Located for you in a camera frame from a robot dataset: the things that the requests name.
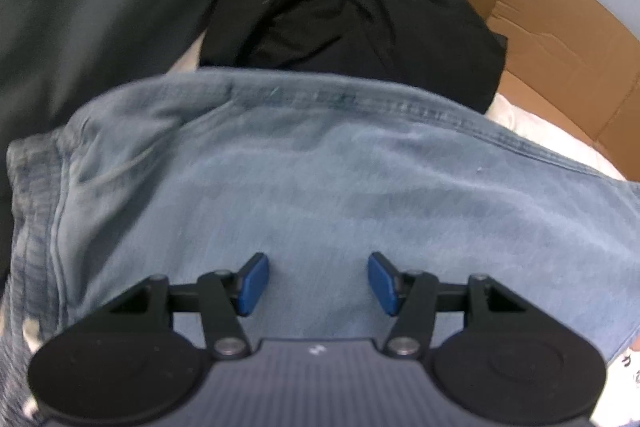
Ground light blue denim shorts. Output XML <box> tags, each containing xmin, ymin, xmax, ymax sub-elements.
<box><xmin>1</xmin><ymin>68</ymin><xmax>639</xmax><ymax>426</ymax></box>

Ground black garment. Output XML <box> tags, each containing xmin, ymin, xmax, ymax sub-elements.
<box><xmin>200</xmin><ymin>0</ymin><xmax>506</xmax><ymax>113</ymax></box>

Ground brown cardboard sheet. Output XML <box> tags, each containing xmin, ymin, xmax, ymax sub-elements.
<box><xmin>469</xmin><ymin>0</ymin><xmax>639</xmax><ymax>181</ymax></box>

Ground cream bear print bedsheet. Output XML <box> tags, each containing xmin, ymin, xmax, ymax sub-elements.
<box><xmin>486</xmin><ymin>94</ymin><xmax>639</xmax><ymax>426</ymax></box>

